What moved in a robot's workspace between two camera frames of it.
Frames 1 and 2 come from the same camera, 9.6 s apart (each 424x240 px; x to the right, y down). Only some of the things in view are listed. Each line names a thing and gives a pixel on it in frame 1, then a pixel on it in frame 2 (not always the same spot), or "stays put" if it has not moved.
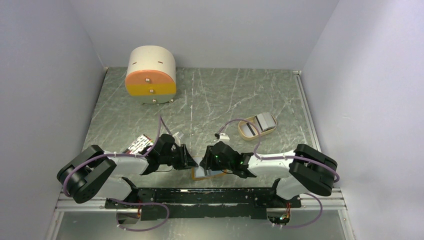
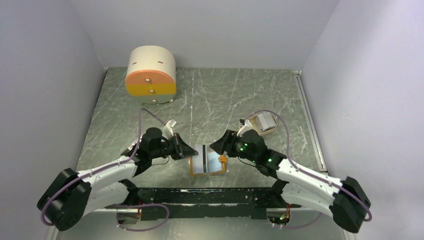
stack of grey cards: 265,121 stays put
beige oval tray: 246,131 stays put
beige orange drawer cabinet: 150,77 stays put
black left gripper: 185,160 → 182,149
